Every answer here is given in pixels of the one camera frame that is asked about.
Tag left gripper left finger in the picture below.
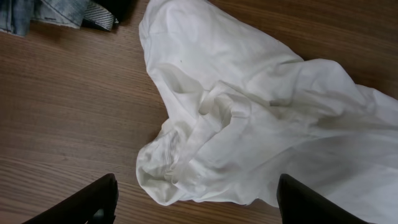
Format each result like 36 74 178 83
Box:
24 173 119 224

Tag light grey folded jeans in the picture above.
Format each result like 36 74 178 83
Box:
1 0 119 37

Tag white t-shirt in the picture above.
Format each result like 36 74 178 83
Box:
136 1 397 223

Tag black folded garment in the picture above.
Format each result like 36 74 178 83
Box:
81 0 137 32

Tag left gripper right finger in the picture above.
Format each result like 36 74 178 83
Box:
277 174 368 224

